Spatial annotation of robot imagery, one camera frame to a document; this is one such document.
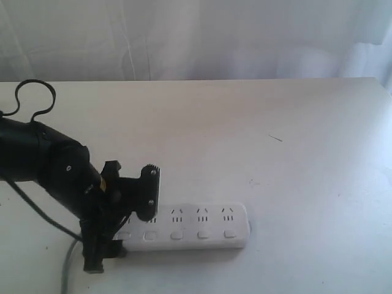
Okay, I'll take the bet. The grey power cable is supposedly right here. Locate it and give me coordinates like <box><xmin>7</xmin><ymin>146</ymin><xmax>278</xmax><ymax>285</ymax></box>
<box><xmin>60</xmin><ymin>238</ymin><xmax>83</xmax><ymax>294</ymax></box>

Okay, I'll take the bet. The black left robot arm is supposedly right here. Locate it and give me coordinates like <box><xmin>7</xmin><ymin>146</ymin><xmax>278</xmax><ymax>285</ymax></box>
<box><xmin>1</xmin><ymin>118</ymin><xmax>141</xmax><ymax>274</ymax></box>

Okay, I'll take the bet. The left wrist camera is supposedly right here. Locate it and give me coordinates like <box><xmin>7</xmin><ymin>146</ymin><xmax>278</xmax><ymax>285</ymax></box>
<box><xmin>135</xmin><ymin>164</ymin><xmax>160</xmax><ymax>222</ymax></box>

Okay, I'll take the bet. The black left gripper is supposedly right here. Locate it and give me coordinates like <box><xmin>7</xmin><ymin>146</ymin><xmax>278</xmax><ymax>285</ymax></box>
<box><xmin>80</xmin><ymin>160</ymin><xmax>144</xmax><ymax>273</ymax></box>

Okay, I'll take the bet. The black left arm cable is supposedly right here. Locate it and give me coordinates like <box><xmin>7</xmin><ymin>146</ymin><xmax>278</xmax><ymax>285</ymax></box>
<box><xmin>0</xmin><ymin>79</ymin><xmax>85</xmax><ymax>241</ymax></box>

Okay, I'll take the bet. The white power strip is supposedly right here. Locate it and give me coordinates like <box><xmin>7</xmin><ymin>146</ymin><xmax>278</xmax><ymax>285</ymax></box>
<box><xmin>114</xmin><ymin>203</ymin><xmax>251</xmax><ymax>252</ymax></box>

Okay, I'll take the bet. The white sheer curtain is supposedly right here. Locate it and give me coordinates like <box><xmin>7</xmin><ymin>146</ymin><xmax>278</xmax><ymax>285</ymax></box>
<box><xmin>1</xmin><ymin>1</ymin><xmax>391</xmax><ymax>89</ymax></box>

